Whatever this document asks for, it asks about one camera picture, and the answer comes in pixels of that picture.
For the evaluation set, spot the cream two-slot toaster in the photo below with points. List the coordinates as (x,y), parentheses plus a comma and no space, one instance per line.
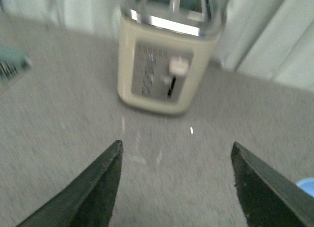
(164,49)

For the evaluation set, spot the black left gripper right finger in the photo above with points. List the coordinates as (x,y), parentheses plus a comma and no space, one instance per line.
(267,198)

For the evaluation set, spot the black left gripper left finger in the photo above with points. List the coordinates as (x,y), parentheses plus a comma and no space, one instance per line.
(88,201)

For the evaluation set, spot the green sink drying rack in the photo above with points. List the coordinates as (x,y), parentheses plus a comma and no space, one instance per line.
(13,63)

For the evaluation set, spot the white curtain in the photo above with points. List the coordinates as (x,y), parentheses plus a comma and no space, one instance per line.
(268,39)

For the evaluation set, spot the blue bowl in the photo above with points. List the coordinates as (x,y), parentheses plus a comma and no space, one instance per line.
(307,185)

